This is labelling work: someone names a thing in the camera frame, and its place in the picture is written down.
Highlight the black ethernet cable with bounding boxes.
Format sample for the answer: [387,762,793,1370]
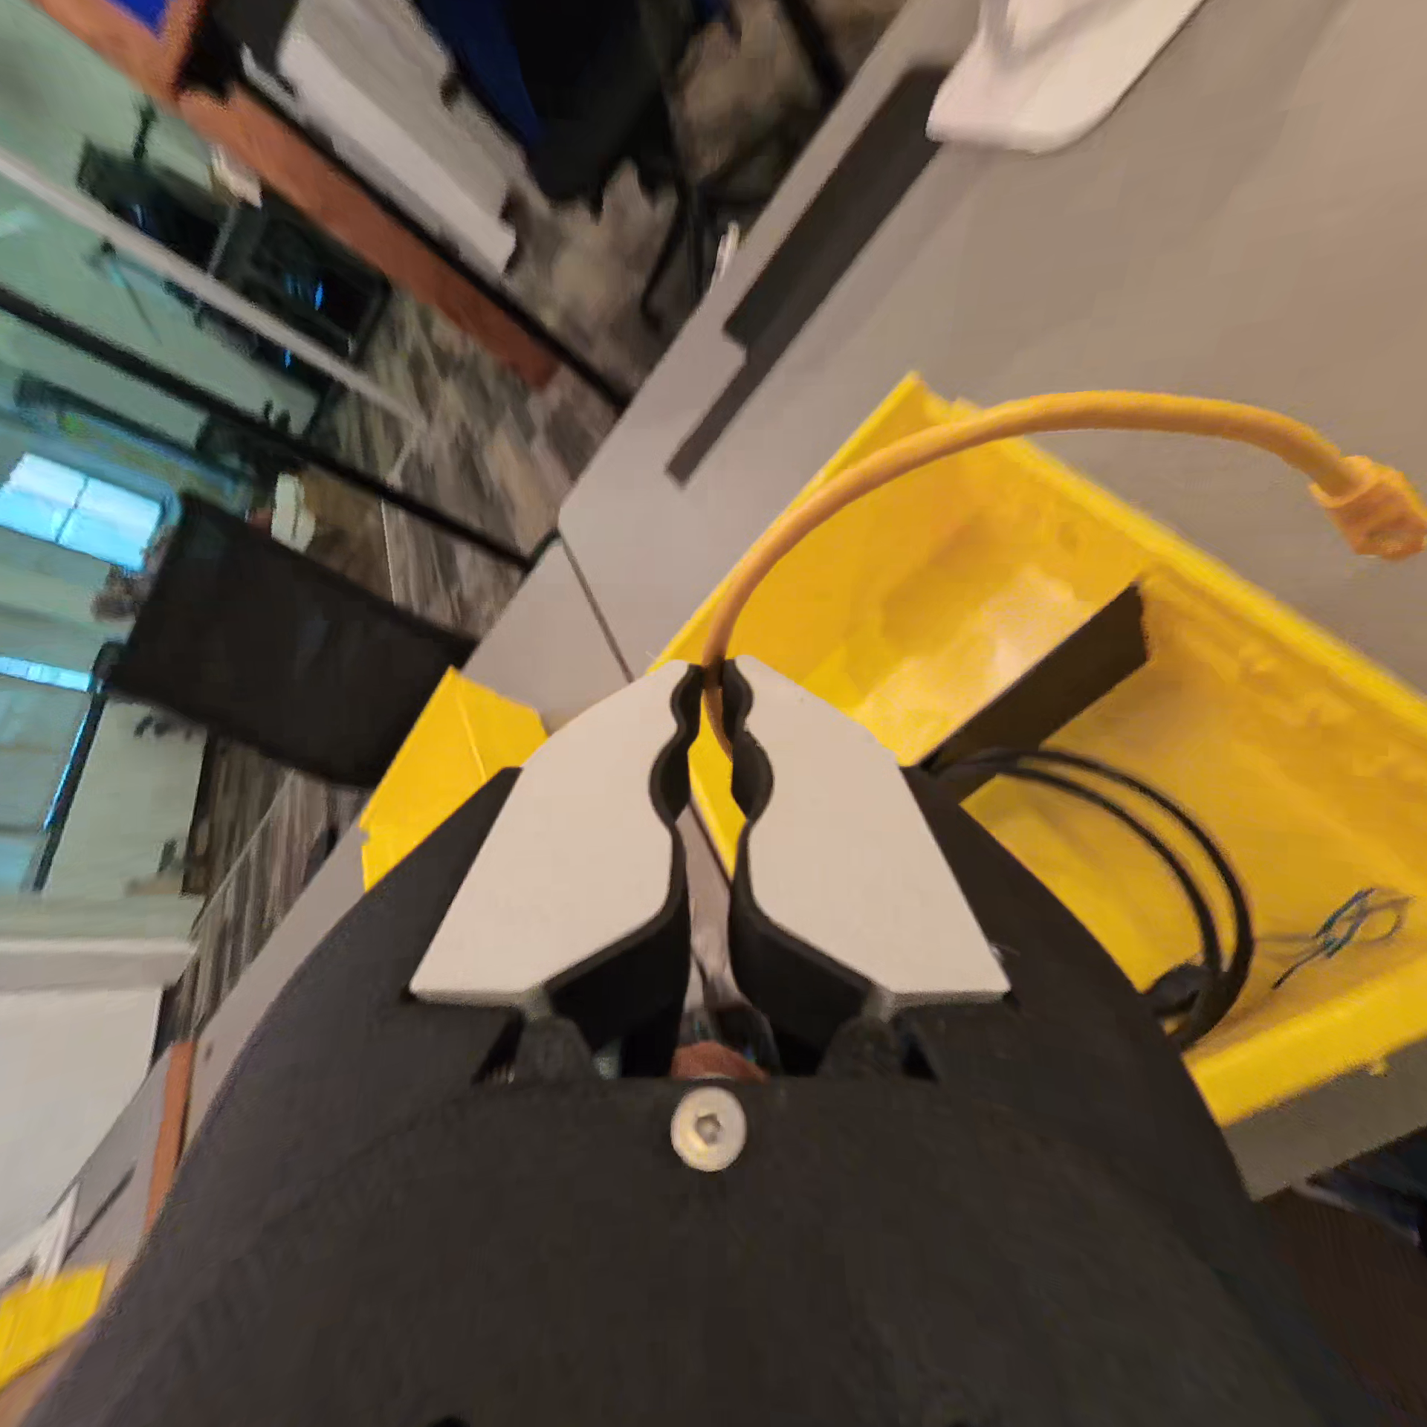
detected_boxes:
[925,748,1255,1051]

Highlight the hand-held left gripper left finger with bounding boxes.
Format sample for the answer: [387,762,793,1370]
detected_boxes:
[407,660,706,1052]

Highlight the black bin divider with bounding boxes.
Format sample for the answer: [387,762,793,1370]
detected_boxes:
[913,585,1150,787]

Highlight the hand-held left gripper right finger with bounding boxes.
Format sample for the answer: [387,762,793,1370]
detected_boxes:
[721,655,1012,1064]

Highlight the yellow divided plastic bin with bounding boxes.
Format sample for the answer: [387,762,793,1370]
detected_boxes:
[647,375,1427,1129]

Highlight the long wooden desk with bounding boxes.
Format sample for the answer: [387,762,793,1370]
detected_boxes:
[33,0,558,386]

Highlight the yellow ethernet cable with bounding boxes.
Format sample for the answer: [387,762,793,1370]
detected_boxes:
[696,392,1427,772]

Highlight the white stand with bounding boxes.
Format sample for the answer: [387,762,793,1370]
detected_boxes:
[925,0,1211,155]

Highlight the blue twist tie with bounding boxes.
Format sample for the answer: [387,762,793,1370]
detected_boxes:
[1270,886,1411,988]

